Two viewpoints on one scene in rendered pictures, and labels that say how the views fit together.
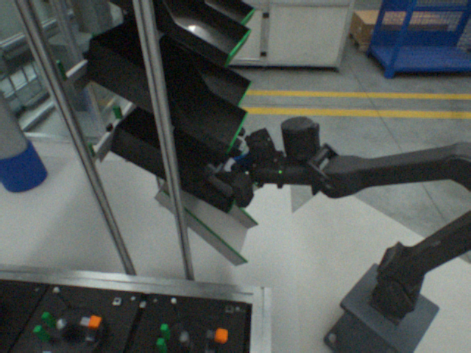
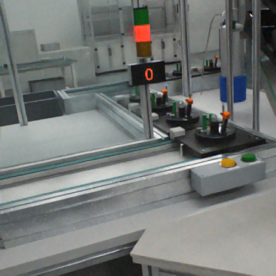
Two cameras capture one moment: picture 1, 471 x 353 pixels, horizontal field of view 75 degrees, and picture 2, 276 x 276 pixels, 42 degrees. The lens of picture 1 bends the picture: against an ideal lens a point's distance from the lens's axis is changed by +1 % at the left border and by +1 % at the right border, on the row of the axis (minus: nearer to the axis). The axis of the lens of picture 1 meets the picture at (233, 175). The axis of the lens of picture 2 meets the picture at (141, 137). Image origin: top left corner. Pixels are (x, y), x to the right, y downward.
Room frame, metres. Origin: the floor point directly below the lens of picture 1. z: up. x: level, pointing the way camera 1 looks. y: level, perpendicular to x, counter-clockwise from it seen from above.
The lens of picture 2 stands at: (-0.45, -0.88, 1.38)
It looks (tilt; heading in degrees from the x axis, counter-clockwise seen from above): 18 degrees down; 66
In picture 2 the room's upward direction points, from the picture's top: 6 degrees counter-clockwise
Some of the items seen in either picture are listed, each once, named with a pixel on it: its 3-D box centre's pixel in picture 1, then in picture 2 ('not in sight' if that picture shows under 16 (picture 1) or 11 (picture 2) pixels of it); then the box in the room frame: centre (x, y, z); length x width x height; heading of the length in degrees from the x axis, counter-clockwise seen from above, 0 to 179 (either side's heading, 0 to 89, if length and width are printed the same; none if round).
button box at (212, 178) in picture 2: not in sight; (228, 174); (0.15, -0.11, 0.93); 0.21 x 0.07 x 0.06; 174
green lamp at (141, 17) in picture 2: not in sight; (141, 17); (0.08, 0.24, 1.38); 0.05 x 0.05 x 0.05
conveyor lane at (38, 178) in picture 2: not in sight; (133, 168); (-0.04, 0.15, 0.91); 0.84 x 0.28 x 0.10; 174
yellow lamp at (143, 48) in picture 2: not in sight; (143, 48); (0.08, 0.24, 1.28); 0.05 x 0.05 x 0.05
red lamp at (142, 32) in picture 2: not in sight; (142, 33); (0.08, 0.24, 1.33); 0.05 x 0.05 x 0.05
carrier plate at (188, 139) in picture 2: (187, 351); (214, 138); (0.25, 0.10, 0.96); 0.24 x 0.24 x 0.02; 84
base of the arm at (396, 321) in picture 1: (393, 296); not in sight; (0.31, -0.33, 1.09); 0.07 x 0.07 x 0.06; 42
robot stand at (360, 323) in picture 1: (375, 325); not in sight; (0.31, -0.33, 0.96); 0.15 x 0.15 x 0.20; 42
